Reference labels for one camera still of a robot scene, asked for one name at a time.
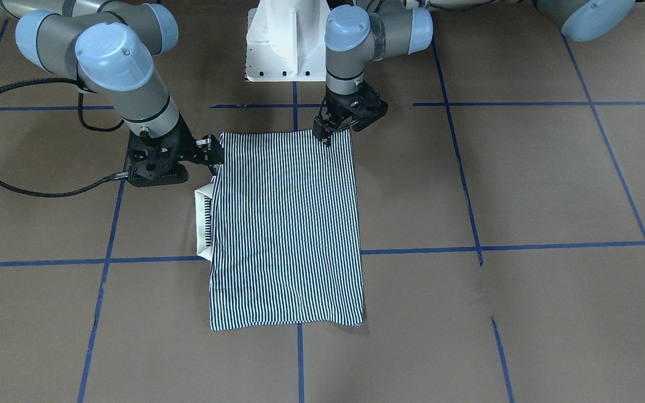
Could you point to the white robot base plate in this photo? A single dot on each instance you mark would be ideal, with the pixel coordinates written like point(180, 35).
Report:
point(285, 41)

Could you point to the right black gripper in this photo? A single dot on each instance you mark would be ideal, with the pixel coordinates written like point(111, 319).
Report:
point(188, 140)

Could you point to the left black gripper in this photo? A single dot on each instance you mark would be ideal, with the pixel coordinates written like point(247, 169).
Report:
point(338, 105)

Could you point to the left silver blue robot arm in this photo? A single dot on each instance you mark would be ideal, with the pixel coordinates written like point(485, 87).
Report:
point(358, 33)

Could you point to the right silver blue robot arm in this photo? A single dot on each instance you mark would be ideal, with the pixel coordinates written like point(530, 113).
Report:
point(107, 47)

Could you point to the navy white striped polo shirt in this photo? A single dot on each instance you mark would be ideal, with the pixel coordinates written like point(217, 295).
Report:
point(279, 225)

